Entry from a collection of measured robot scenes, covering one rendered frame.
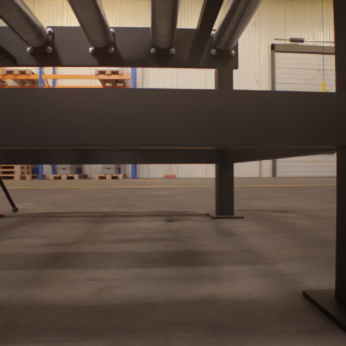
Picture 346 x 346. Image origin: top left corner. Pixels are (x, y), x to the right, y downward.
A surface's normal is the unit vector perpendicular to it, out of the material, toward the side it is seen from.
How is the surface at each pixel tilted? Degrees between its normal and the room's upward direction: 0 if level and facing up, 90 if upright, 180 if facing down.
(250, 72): 90
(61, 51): 90
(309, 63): 90
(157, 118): 90
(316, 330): 0
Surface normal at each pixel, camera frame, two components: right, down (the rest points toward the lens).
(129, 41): 0.06, 0.00
